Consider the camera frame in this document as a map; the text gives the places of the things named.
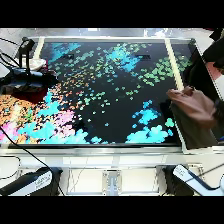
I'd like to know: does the brown garment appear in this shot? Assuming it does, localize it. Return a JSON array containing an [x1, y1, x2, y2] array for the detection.
[[166, 85, 220, 151]]

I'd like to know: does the red garment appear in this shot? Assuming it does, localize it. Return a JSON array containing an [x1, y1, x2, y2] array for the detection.
[[2, 87, 48, 105]]

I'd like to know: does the white garment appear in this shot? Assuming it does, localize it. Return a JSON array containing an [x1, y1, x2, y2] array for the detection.
[[29, 57, 48, 72]]

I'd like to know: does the heap of clothes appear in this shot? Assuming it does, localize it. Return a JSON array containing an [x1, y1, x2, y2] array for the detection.
[[201, 28, 224, 101]]

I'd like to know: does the silver frame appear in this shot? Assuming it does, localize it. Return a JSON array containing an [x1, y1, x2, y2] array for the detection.
[[0, 143, 224, 197]]

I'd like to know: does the black cable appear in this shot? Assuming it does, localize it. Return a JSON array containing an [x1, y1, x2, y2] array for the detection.
[[0, 35, 22, 68], [181, 165, 224, 192], [0, 124, 66, 197]]

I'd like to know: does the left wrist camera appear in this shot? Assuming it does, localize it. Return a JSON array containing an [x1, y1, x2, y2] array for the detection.
[[17, 38, 36, 72]]

